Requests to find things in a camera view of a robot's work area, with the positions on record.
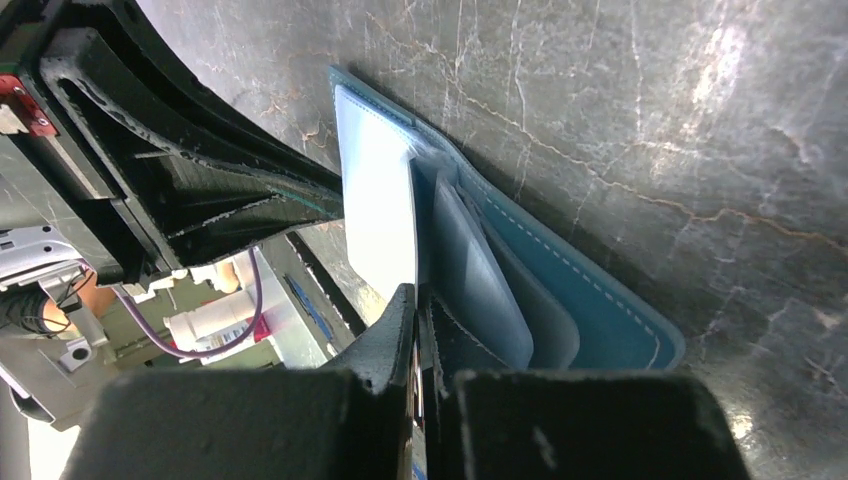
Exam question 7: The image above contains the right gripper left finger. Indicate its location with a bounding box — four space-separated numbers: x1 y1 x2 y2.
63 284 416 479

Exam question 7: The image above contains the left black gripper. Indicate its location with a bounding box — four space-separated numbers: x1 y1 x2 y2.
1 1 342 285

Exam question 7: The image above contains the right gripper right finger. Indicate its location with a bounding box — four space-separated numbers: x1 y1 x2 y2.
422 297 749 479

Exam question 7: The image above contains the blue card holder wallet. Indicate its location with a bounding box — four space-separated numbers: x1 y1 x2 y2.
328 66 685 370

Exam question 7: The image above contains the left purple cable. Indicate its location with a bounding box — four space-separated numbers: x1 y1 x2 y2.
109 248 266 362

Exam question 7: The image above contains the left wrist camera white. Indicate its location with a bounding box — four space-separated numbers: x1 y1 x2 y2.
1 225 118 431

